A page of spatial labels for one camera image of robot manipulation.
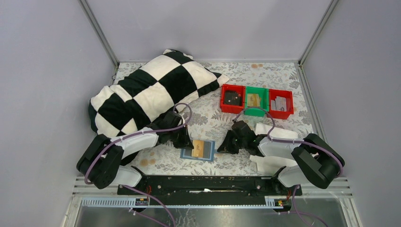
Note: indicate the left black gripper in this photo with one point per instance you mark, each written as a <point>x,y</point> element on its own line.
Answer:
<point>186,141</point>

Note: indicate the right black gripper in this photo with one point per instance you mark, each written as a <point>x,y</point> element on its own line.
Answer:
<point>226,146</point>

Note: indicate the blue card holder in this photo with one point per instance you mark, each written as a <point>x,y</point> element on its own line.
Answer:
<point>208,155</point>

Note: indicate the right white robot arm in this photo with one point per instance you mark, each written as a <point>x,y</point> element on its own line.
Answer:
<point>315,161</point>

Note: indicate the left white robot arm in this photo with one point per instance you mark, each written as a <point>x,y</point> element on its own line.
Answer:
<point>105,161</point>

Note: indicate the black cards in bin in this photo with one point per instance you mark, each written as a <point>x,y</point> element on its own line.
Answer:
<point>232,98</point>

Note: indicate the gold cards in bin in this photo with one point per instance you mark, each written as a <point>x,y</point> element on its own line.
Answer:
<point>253,100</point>

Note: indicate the white cards in bin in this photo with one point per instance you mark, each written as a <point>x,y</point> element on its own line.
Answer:
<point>279,104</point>

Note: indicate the white folded towel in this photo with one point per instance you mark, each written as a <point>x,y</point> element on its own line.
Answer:
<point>269,165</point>

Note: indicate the left red plastic bin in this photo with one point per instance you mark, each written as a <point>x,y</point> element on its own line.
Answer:
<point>232,108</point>

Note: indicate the red plastic bin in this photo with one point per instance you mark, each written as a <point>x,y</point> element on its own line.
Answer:
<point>232,108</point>
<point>273,93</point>

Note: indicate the green plastic bin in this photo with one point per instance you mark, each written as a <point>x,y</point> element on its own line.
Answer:
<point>264,95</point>

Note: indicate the black white checkered pillow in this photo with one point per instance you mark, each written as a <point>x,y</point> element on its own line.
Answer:
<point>167,82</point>

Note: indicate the right red plastic bin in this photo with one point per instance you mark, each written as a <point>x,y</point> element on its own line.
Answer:
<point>273,93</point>

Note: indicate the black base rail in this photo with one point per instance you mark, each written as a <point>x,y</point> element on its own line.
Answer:
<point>221,188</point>

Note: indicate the grey slotted cable duct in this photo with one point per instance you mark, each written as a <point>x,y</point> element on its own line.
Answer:
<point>142,202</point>

